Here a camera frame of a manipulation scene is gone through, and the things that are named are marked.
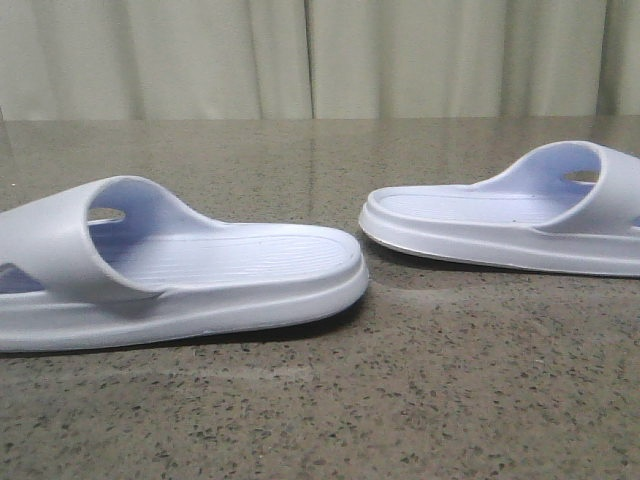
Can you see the light blue slipper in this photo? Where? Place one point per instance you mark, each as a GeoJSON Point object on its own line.
{"type": "Point", "coordinates": [122, 261]}
{"type": "Point", "coordinates": [569, 206]}

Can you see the pale green curtain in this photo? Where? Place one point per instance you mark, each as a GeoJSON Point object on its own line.
{"type": "Point", "coordinates": [317, 59]}

